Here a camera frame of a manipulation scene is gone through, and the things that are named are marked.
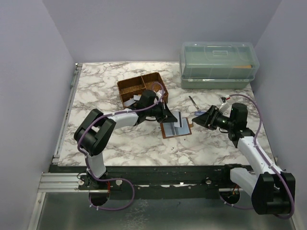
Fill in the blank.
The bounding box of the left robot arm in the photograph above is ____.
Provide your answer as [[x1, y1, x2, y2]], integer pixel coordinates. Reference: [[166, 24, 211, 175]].
[[74, 90, 177, 189]]

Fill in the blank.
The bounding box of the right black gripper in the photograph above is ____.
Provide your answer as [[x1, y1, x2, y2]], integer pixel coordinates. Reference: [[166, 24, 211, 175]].
[[192, 105, 235, 131]]

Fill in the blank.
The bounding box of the grey credit card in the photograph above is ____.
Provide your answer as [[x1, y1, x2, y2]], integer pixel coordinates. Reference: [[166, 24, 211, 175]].
[[174, 111, 186, 128]]

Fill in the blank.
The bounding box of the purple cable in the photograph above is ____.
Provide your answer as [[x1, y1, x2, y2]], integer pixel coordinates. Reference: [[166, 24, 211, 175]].
[[78, 81, 166, 211], [220, 93, 295, 219]]

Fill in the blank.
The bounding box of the brown leather card holder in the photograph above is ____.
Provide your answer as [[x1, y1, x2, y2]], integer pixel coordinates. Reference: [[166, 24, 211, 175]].
[[160, 117, 194, 139]]

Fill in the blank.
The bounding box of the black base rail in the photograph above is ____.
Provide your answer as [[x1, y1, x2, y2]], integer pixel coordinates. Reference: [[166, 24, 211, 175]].
[[49, 164, 239, 202]]

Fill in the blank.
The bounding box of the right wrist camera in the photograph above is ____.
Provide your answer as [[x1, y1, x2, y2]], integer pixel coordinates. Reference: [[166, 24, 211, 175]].
[[219, 95, 231, 113]]

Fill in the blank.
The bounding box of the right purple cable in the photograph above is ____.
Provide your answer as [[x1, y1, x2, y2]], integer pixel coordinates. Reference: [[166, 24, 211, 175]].
[[220, 93, 295, 219]]

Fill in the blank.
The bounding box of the clear lidded plastic box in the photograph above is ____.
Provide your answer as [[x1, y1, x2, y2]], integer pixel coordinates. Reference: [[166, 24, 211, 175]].
[[179, 42, 260, 90]]

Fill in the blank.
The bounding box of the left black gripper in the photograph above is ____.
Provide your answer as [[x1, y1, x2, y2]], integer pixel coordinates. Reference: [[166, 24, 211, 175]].
[[146, 100, 177, 124]]

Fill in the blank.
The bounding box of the brown woven basket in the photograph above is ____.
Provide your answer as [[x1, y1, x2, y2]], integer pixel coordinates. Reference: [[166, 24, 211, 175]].
[[117, 72, 168, 108]]

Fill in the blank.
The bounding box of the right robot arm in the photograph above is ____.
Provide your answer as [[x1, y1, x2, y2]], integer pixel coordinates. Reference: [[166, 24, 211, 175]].
[[192, 103, 295, 218]]

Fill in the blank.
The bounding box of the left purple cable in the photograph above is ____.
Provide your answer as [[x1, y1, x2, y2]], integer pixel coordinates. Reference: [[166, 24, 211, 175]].
[[78, 81, 166, 211]]

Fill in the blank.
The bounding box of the stack of credit cards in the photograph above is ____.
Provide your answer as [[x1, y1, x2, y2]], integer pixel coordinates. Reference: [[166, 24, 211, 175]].
[[123, 94, 141, 107]]

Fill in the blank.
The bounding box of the aluminium side rail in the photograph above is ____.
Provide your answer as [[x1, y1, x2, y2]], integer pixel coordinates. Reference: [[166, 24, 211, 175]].
[[52, 63, 83, 165]]

